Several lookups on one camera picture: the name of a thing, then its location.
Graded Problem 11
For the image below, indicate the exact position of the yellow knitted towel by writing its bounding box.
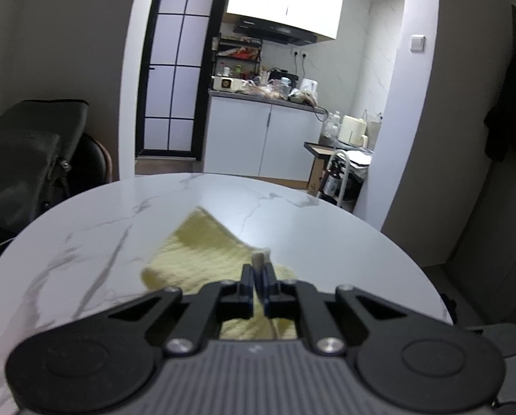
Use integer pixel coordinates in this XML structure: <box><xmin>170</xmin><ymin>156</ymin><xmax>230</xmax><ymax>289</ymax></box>
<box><xmin>141</xmin><ymin>208</ymin><xmax>296</xmax><ymax>340</ymax></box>

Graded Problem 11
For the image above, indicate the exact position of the white rolling cart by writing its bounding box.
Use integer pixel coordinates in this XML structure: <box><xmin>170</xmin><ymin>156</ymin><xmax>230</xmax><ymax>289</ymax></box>
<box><xmin>304</xmin><ymin>142</ymin><xmax>373</xmax><ymax>213</ymax></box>

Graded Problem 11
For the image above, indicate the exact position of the dark wooden chair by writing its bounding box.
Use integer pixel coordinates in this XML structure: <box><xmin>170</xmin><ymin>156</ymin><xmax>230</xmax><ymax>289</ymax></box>
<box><xmin>69</xmin><ymin>133</ymin><xmax>113</xmax><ymax>194</ymax></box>

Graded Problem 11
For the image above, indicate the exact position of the cream cylindrical appliance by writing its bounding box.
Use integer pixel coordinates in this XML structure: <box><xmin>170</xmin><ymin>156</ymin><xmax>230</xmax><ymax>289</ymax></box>
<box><xmin>338</xmin><ymin>115</ymin><xmax>367</xmax><ymax>147</ymax></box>

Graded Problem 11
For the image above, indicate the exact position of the white lower kitchen cabinet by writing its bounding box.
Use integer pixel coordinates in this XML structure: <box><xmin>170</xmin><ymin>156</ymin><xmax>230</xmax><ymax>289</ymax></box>
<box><xmin>203</xmin><ymin>91</ymin><xmax>325</xmax><ymax>184</ymax></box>

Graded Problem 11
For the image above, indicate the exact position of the dark bag on chair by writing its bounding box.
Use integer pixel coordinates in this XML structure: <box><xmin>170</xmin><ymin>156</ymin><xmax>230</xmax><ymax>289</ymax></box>
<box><xmin>0</xmin><ymin>99</ymin><xmax>89</xmax><ymax>234</ymax></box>

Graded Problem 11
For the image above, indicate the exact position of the white electric kettle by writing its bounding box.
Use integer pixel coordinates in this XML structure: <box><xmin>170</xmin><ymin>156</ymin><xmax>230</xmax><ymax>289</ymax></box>
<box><xmin>299</xmin><ymin>78</ymin><xmax>318</xmax><ymax>101</ymax></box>

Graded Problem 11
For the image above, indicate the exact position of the white toaster appliance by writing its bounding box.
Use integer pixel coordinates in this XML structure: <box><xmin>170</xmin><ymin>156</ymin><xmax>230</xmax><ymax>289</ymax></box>
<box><xmin>212</xmin><ymin>75</ymin><xmax>247</xmax><ymax>93</ymax></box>

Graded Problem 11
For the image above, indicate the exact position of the black kitchen spice rack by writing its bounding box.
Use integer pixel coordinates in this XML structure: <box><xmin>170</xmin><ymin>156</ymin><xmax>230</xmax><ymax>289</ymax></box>
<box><xmin>212</xmin><ymin>35</ymin><xmax>263</xmax><ymax>80</ymax></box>

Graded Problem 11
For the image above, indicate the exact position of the black range hood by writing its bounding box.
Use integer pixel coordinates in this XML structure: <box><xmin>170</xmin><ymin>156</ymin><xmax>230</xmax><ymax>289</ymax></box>
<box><xmin>234</xmin><ymin>16</ymin><xmax>318</xmax><ymax>46</ymax></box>

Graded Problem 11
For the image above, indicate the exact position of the black framed glass door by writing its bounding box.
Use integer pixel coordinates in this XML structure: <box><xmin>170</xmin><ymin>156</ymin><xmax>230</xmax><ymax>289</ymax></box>
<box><xmin>135</xmin><ymin>0</ymin><xmax>226</xmax><ymax>161</ymax></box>

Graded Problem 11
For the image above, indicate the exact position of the white wall light switch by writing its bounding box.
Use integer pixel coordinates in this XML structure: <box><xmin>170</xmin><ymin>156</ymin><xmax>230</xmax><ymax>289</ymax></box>
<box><xmin>410</xmin><ymin>35</ymin><xmax>426</xmax><ymax>53</ymax></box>

